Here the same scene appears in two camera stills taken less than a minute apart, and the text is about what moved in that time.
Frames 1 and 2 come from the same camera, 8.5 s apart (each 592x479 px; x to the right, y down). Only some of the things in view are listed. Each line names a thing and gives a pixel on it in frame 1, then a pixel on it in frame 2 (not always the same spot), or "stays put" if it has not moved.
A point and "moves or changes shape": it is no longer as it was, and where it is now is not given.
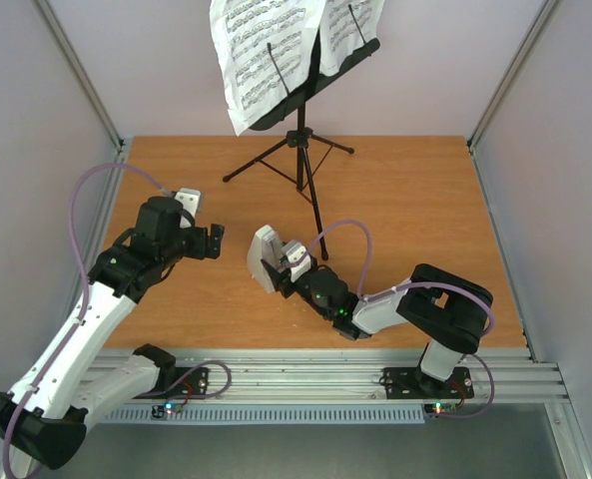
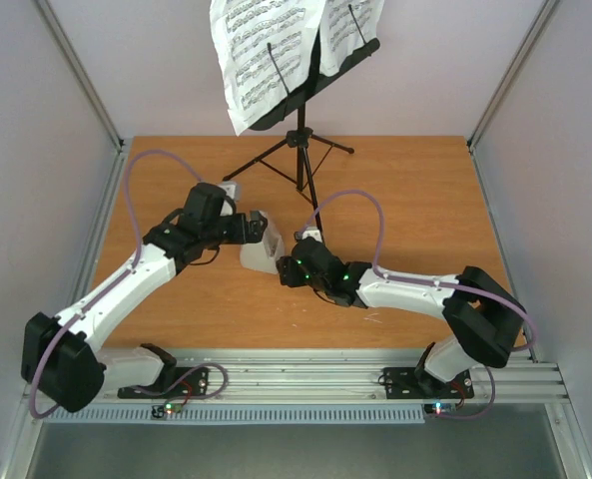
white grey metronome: (265, 246) moves or changes shape
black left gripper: (201, 249) -> (242, 235)
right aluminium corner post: (506, 83) stays put
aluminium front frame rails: (355, 376) stays put
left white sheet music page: (243, 29) stays put
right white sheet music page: (338, 35) stays put
